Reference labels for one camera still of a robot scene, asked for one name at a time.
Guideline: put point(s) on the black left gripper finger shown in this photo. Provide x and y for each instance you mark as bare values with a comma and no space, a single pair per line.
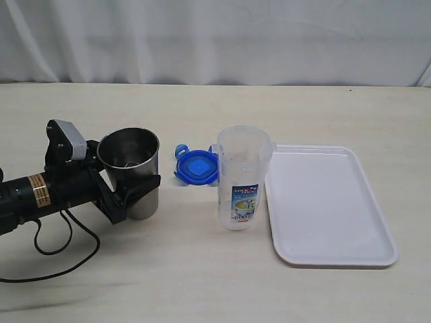
92,159
142,192

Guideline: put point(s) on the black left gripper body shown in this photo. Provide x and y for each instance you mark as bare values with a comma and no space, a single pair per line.
74,183

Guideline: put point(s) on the stainless steel cup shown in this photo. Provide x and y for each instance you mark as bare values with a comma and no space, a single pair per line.
130,153

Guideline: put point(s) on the blue plastic lid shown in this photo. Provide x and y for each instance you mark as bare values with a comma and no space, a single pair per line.
196,167

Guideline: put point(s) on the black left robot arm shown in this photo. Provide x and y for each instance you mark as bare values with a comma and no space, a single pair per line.
30,197

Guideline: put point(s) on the clear plastic jar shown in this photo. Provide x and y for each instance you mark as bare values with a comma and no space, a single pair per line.
244,154

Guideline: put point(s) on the white plastic tray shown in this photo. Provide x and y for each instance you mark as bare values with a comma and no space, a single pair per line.
322,209

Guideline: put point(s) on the white curtain backdrop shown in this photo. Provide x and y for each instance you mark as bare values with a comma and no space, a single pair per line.
217,42

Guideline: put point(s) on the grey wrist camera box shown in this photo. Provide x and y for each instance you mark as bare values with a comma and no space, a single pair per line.
74,137

